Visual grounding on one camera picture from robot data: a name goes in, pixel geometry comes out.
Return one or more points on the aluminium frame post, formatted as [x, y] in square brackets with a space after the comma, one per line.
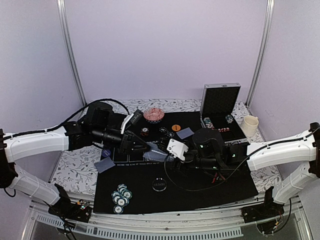
[62, 13]
[270, 4]

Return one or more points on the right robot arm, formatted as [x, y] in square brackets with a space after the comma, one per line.
[209, 153]

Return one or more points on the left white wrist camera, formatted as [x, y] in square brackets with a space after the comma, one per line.
[131, 119]

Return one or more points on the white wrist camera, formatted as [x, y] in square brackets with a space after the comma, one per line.
[177, 149]
[131, 119]

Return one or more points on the orange big blind button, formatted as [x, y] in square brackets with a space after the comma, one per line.
[176, 127]

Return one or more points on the red black triangle card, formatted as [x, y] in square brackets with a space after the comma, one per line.
[218, 178]

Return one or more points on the patterned small bowl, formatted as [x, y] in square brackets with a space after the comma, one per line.
[154, 115]

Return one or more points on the right aluminium frame post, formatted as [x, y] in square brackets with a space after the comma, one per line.
[270, 4]

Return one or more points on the left poker chip row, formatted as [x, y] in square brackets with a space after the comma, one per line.
[208, 123]

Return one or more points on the red poker chip stack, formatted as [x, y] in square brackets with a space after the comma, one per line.
[144, 132]

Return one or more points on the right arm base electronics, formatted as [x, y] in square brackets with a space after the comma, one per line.
[267, 209]

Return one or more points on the clear dealer button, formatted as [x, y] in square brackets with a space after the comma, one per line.
[159, 184]

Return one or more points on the purple small blind button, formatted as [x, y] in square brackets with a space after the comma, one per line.
[105, 153]

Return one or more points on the blue playing card deck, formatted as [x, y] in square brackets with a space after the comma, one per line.
[155, 154]

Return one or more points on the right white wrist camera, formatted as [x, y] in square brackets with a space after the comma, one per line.
[177, 149]

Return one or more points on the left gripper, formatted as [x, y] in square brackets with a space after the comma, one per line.
[127, 143]

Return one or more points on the blue white poker chip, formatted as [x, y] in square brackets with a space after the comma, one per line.
[118, 209]

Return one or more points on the black poker mat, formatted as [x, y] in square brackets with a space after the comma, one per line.
[138, 174]

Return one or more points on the poker chip row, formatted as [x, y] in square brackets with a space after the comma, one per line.
[229, 119]
[208, 123]

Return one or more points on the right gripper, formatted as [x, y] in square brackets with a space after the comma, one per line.
[178, 168]

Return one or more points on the aluminium poker chip case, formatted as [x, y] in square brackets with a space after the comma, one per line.
[218, 101]

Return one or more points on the right poker chip row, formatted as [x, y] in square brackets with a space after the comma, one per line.
[229, 119]

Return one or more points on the cream ceramic mug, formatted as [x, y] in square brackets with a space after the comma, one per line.
[249, 125]

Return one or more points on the front aluminium rail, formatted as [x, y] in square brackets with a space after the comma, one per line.
[213, 223]

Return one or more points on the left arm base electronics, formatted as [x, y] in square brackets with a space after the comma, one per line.
[65, 209]

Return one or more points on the black poker chip stack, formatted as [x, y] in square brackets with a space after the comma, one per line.
[170, 134]

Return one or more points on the black 100 poker chip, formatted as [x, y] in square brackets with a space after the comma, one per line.
[163, 130]

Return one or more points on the left aluminium frame post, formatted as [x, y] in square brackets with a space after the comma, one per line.
[62, 13]

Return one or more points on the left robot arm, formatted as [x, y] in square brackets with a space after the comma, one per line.
[95, 127]

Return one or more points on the dealt blue card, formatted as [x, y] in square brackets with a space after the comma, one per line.
[185, 133]
[104, 164]

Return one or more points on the blue green chip stack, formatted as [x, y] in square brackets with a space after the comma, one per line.
[122, 195]

